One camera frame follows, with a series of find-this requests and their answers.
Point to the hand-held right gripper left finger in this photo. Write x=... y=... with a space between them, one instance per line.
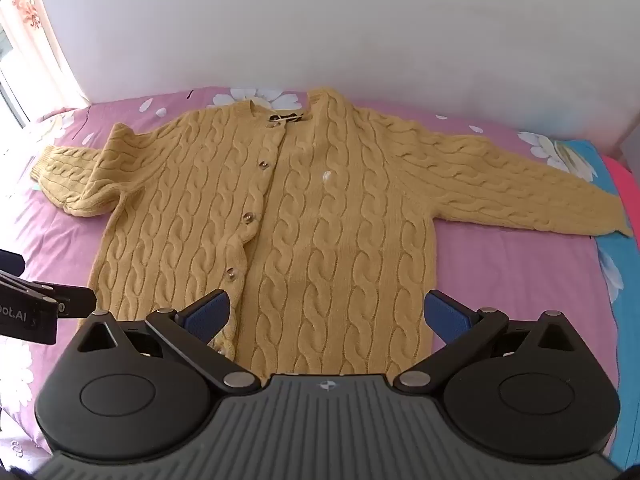
x=207 y=316

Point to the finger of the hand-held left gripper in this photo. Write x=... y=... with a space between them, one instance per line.
x=75 y=302
x=11 y=261

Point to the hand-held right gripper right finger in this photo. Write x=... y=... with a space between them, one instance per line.
x=446 y=316

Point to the purple blanket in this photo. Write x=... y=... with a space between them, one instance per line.
x=500 y=280

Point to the window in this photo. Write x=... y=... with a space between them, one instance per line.
x=9 y=80

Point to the floral window curtain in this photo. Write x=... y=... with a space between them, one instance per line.
x=35 y=25

